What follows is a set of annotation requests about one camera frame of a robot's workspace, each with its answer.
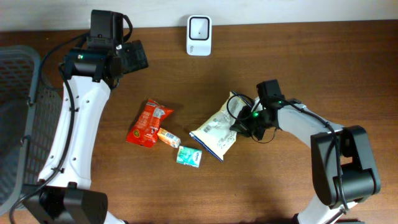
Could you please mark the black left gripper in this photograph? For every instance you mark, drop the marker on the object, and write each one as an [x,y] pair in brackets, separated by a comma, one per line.
[135,52]

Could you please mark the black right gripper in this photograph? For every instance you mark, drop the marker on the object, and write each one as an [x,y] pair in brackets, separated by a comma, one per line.
[241,127]

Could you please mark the cream snack bag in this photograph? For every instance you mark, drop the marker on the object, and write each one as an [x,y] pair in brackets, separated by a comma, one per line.
[215,134]

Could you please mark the teal tissue pack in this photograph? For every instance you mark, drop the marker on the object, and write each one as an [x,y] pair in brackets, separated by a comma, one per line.
[189,156]

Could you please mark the red snack pouch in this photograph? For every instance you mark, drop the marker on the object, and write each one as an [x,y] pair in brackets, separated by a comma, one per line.
[144,132]

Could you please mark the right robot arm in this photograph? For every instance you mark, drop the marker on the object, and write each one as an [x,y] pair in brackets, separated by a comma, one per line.
[344,171]

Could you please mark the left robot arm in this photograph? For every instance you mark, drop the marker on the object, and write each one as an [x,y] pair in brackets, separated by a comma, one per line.
[90,72]

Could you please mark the white barcode scanner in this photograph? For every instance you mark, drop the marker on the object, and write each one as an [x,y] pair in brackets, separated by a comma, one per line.
[199,35]

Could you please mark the grey plastic mesh basket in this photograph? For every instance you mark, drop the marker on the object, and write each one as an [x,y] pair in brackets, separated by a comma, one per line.
[29,118]

